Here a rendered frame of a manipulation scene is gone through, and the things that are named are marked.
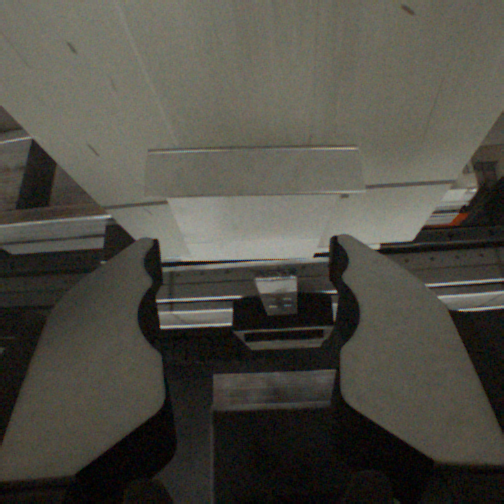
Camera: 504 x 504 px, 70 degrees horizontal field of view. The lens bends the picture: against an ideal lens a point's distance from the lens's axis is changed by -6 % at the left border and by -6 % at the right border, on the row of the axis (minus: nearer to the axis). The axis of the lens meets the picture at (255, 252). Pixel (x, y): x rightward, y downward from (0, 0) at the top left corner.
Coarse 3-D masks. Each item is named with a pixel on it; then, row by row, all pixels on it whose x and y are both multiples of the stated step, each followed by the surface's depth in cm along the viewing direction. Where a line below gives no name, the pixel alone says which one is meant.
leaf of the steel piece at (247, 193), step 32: (160, 160) 15; (192, 160) 15; (224, 160) 15; (256, 160) 15; (288, 160) 15; (320, 160) 15; (352, 160) 15; (160, 192) 14; (192, 192) 14; (224, 192) 14; (256, 192) 14; (288, 192) 14; (320, 192) 14; (352, 192) 14; (192, 224) 21; (224, 224) 22; (256, 224) 22; (288, 224) 22; (320, 224) 22
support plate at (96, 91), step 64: (0, 0) 9; (64, 0) 9; (128, 0) 9; (192, 0) 9; (256, 0) 9; (320, 0) 9; (384, 0) 9; (448, 0) 9; (0, 64) 11; (64, 64) 11; (128, 64) 11; (192, 64) 11; (256, 64) 11; (320, 64) 11; (384, 64) 11; (448, 64) 11; (64, 128) 14; (128, 128) 14; (192, 128) 14; (256, 128) 14; (320, 128) 14; (384, 128) 14; (448, 128) 14; (128, 192) 18; (384, 192) 19
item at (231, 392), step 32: (224, 384) 25; (256, 384) 25; (288, 384) 25; (320, 384) 24; (224, 416) 23; (256, 416) 23; (288, 416) 23; (320, 416) 23; (224, 448) 23; (256, 448) 23; (288, 448) 22; (320, 448) 22; (224, 480) 22; (256, 480) 22; (288, 480) 22; (320, 480) 22
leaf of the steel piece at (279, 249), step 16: (288, 240) 24; (304, 240) 24; (192, 256) 26; (208, 256) 26; (224, 256) 26; (240, 256) 27; (256, 256) 27; (272, 256) 27; (288, 256) 27; (304, 256) 27
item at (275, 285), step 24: (264, 288) 34; (288, 288) 34; (240, 312) 45; (264, 312) 45; (288, 312) 44; (312, 312) 45; (240, 336) 48; (264, 336) 45; (288, 336) 45; (312, 336) 45
